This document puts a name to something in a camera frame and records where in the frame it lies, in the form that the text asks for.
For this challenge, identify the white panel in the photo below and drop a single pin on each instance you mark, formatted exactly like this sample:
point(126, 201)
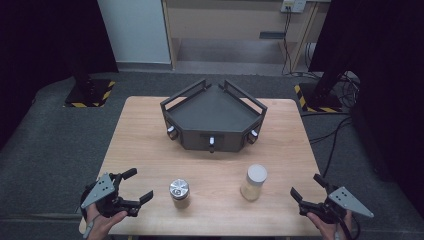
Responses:
point(136, 30)

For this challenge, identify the striped black stand base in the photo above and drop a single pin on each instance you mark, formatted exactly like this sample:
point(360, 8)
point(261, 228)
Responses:
point(316, 100)
point(95, 96)

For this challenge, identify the white power outlet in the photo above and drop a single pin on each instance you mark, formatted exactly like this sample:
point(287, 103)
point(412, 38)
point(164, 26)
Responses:
point(293, 5)

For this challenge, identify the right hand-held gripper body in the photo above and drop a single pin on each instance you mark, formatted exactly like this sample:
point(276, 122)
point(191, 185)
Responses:
point(346, 201)

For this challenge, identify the white lid spice jar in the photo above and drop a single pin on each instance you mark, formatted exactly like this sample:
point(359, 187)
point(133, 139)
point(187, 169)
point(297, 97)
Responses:
point(254, 183)

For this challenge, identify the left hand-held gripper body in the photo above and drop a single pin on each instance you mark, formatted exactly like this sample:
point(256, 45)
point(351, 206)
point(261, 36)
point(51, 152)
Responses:
point(101, 191)

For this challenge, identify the silver lid spice jar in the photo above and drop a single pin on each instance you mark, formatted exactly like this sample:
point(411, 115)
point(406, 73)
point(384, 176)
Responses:
point(180, 194)

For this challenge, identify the black corner rack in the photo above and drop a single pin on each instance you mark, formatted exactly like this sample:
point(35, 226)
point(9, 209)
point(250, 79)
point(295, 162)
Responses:
point(213, 115)

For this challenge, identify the person's right hand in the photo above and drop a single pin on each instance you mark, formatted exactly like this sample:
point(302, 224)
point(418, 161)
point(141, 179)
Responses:
point(328, 228)

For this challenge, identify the wooden table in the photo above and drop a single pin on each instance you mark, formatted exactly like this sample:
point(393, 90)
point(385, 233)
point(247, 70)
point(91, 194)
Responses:
point(213, 210)

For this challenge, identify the dark curtain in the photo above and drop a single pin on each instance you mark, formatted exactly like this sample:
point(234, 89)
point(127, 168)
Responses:
point(390, 100)
point(40, 50)

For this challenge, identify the person's left hand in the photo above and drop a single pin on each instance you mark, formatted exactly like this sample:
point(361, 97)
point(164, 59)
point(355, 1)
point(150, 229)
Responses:
point(105, 225)

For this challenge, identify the black stand post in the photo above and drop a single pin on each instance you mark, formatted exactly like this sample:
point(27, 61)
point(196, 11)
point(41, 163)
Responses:
point(330, 80)
point(83, 76)

